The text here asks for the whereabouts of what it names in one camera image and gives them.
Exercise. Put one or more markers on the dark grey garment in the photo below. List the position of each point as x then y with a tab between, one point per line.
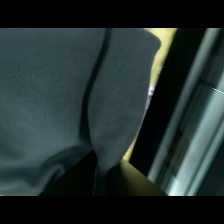
53	100

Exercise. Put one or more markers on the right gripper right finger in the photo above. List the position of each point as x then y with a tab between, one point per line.
111	183

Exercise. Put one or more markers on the silver frame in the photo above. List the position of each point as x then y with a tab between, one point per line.
200	133

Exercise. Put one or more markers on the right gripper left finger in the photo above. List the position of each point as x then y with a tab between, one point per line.
78	176

